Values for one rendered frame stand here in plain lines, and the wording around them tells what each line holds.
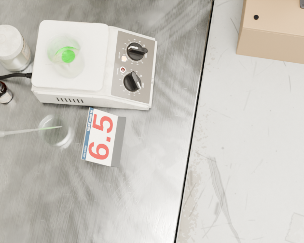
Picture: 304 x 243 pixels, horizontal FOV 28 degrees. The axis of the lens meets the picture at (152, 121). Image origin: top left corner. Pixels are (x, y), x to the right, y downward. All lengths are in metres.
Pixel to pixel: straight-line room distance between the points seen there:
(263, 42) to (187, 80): 0.15
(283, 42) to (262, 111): 0.13
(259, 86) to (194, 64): 0.12
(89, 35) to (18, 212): 0.32
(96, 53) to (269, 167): 0.35
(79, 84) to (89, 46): 0.07
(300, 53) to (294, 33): 0.08
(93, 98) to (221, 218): 0.29
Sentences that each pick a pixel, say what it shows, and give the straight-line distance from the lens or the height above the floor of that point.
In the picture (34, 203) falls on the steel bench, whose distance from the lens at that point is 1.06.
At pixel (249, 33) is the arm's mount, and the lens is 1.01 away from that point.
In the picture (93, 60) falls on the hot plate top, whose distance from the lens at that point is 1.01.
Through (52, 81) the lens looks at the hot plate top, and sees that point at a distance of 1.01.
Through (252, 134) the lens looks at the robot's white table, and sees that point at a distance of 1.06.
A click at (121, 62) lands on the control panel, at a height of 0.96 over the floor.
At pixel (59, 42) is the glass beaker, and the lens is 0.98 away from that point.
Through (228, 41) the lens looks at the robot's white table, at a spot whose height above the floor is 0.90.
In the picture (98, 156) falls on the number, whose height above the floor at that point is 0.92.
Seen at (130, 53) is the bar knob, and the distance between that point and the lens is 1.04.
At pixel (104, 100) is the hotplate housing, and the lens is 1.02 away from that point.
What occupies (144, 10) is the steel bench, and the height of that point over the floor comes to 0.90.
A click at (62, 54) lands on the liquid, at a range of 1.00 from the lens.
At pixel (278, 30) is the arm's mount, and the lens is 1.00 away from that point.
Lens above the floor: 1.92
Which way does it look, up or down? 75 degrees down
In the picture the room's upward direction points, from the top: 9 degrees counter-clockwise
